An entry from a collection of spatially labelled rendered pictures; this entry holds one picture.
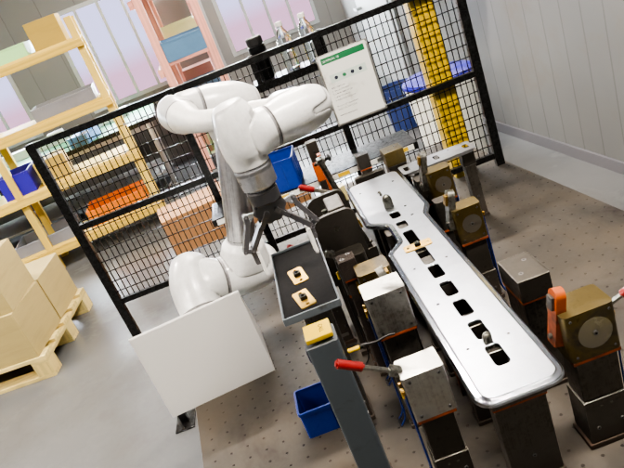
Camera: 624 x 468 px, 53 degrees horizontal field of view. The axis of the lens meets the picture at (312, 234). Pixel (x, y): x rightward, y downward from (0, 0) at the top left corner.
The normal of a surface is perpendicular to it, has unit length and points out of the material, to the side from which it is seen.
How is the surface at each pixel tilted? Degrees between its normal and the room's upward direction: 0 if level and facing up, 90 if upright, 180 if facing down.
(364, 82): 90
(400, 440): 0
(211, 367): 90
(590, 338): 90
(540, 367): 0
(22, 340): 90
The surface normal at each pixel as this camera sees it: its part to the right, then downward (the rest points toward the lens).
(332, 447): -0.34, -0.85
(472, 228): 0.14, 0.37
